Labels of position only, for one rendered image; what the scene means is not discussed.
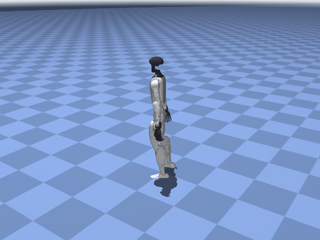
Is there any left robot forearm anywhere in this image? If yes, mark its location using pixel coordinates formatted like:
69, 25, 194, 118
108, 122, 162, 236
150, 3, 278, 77
152, 101, 162, 127

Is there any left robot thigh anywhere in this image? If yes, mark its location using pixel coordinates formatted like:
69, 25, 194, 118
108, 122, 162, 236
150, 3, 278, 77
149, 120, 166, 153

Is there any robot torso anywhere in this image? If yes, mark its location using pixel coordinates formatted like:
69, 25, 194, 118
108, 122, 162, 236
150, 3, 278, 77
149, 74, 166, 122

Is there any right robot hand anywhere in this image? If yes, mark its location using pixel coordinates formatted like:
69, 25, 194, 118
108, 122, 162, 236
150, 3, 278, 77
164, 105, 172, 122

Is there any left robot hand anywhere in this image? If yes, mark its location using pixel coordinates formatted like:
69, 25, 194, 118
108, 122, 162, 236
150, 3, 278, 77
154, 122, 164, 142

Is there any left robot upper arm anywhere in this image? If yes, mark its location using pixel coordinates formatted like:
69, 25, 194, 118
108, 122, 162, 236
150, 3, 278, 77
150, 79, 161, 106

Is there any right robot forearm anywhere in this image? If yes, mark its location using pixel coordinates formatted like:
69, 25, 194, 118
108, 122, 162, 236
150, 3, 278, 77
162, 97, 167, 110

